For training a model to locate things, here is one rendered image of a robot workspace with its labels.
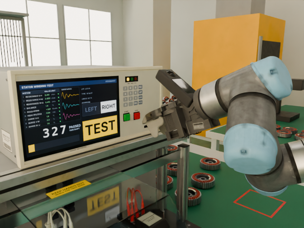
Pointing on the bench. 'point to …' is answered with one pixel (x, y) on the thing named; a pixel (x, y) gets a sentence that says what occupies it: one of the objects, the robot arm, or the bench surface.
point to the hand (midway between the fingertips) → (145, 119)
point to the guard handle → (161, 224)
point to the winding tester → (31, 78)
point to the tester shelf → (72, 165)
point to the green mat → (297, 193)
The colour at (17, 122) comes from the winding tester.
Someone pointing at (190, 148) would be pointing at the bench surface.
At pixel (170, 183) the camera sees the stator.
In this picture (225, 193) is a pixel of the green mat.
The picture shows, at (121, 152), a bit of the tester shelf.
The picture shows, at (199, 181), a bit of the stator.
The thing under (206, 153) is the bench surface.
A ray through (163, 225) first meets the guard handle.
